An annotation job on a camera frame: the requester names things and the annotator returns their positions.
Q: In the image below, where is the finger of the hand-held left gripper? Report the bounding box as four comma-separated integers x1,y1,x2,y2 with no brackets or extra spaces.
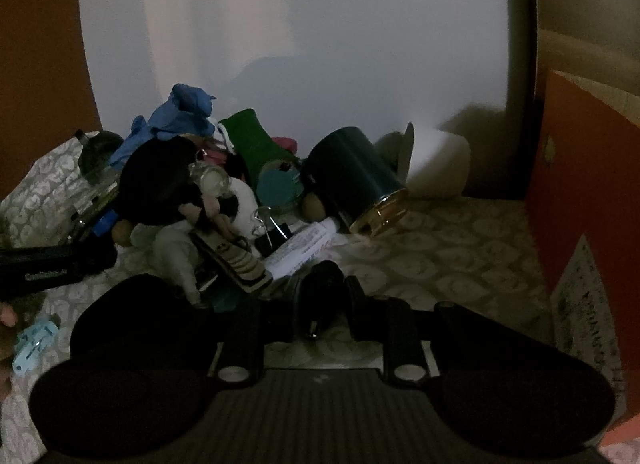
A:
64,240,119,281

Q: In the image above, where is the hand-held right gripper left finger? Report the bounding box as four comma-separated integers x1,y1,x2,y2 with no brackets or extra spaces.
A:
70,274,307,386

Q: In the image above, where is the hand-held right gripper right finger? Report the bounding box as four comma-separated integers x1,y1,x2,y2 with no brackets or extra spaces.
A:
344,275,568,385

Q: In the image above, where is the orange cardboard box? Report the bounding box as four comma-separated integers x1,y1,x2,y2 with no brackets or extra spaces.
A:
522,68,640,450

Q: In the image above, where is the small wooden ball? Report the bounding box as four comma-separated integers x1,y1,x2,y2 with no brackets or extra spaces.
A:
111,220,137,245
300,192,328,222

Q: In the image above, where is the light blue plastic clip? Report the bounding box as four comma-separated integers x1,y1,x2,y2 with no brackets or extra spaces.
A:
12,316,62,376

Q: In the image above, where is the clear glass bottle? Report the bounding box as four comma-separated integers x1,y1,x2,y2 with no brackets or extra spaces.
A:
60,130,126,245

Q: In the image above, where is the black plush toy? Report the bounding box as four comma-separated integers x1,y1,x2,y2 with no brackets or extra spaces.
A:
116,135,207,231

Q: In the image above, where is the white tube red print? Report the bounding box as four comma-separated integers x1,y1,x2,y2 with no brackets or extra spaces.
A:
264,216,342,279

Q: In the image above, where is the black binder clip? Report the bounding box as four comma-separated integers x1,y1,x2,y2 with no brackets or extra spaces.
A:
250,206,296,255

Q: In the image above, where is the white doll figure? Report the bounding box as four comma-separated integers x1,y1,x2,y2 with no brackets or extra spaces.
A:
150,164,266,307

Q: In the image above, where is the teal round lid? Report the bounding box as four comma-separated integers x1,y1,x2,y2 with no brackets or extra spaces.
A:
257,164,306,217

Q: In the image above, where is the blue cloth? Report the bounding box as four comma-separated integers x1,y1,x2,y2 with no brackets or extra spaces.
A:
109,84,219,167

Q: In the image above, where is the dark green can gold rim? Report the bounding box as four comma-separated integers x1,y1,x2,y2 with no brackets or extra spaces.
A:
300,126,410,236

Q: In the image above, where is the white cup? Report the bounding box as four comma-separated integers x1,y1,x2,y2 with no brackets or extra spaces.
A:
397,122,472,199

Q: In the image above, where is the green cloth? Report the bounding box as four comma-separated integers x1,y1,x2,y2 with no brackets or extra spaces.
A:
219,108,296,179

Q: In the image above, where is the black white striped strap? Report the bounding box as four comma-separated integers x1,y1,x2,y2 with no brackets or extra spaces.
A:
189,231,273,297

